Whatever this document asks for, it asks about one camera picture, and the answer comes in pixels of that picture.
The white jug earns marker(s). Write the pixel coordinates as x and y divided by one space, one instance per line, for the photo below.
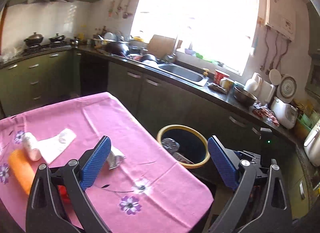
252 82

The pink floral tablecloth table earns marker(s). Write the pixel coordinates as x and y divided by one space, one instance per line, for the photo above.
100 118

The metal bowl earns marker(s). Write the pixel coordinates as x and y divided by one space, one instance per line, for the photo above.
245 96

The hanging kitchen utensils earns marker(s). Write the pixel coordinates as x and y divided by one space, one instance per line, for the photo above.
120 9

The brown scrub brush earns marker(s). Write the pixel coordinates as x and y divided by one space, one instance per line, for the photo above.
217 88

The round white lid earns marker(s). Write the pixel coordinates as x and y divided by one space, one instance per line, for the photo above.
287 89

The white rice cooker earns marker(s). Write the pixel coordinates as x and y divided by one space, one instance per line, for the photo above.
283 113

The steel faucet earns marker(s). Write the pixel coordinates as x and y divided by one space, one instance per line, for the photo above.
175 47

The silver snack wrapper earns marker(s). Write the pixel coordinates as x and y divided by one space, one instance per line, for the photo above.
115 158

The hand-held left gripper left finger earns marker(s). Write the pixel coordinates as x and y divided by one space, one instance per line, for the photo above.
95 163

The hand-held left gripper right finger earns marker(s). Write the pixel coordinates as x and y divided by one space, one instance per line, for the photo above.
222 163

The pile of red snack packets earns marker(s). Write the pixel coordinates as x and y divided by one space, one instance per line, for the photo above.
265 113

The black wok with lid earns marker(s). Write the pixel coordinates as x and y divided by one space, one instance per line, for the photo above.
33 39

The window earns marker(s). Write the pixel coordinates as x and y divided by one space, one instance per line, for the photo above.
195 17

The small pale plastic bottle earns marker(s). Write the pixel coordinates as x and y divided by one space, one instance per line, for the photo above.
30 146

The orange plastic bottle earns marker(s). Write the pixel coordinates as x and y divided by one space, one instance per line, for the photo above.
21 170

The white and yellow mug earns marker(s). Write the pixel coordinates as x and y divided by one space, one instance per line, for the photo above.
227 84

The white countertop appliance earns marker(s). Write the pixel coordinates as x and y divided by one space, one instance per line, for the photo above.
312 145

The white water heater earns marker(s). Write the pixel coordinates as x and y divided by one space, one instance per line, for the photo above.
280 12

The green lower cabinets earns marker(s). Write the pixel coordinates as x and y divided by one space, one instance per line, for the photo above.
42 72

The stack of white plates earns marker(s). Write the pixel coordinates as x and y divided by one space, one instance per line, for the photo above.
110 35

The black bin with yellow rim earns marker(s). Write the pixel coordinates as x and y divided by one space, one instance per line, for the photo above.
193 145

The small black pot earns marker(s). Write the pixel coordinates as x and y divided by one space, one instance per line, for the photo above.
74 41

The wooden cutting board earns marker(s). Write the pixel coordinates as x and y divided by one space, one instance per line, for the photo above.
161 45

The gas stove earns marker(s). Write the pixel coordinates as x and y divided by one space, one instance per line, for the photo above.
42 48

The large black wok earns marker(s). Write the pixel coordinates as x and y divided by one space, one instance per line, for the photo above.
117 49

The red mug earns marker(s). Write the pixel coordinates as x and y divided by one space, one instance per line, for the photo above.
221 75

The clear plastic cup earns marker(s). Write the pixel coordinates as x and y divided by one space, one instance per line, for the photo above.
170 145

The black pan with lid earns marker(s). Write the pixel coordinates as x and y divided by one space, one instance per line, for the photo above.
57 38

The steel sink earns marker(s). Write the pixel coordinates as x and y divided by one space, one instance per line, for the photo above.
183 72

